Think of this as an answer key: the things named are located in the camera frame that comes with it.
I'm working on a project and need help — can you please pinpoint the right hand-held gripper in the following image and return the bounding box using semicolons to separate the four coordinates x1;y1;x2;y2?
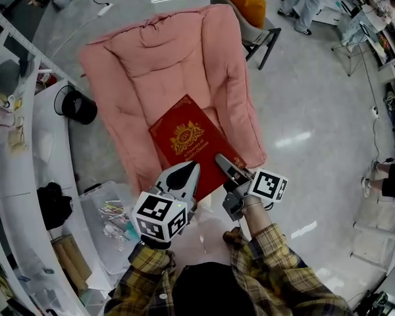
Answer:
214;153;289;223

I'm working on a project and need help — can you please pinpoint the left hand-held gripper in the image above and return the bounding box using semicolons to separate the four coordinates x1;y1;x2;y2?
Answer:
132;161;201;243

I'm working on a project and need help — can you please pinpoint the red hardcover book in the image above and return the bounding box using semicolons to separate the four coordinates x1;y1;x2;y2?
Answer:
148;93;248;203

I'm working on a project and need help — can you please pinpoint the person's right forearm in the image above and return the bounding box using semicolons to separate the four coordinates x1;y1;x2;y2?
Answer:
230;194;350;316

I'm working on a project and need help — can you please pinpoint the person's left forearm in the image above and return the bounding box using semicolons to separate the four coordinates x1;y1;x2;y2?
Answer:
103;234;178;316

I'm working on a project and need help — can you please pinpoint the person's brown shoe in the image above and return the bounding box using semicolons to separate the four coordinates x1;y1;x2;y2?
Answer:
223;226;243;244

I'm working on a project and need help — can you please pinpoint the clear plastic storage box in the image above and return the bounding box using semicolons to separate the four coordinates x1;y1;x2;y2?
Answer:
350;198;395;271
69;180;143;275

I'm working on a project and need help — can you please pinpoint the pink cushioned armchair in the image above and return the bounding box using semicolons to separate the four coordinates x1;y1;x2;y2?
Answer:
78;3;267;194

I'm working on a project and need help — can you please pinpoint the person's black torso clothing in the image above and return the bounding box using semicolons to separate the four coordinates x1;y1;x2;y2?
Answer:
171;261;251;316

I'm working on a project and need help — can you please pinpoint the black waste bin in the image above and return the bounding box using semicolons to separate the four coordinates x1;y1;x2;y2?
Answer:
53;84;98;126

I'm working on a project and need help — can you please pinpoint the grey chair with black legs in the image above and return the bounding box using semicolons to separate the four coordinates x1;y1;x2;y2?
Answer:
210;0;282;71

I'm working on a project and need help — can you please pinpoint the black cloth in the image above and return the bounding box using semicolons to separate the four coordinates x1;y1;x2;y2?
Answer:
36;182;74;231

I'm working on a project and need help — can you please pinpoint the brown cardboard box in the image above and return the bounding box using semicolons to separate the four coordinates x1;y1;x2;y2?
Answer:
51;234;93;291

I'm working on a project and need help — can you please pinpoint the white curved counter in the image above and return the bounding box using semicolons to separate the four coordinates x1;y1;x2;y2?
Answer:
0;0;118;316

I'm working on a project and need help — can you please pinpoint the white shelf unit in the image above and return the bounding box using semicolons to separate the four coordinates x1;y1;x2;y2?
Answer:
312;0;395;78

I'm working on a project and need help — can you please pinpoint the white power cable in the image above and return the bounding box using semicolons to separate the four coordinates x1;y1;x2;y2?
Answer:
49;0;110;61

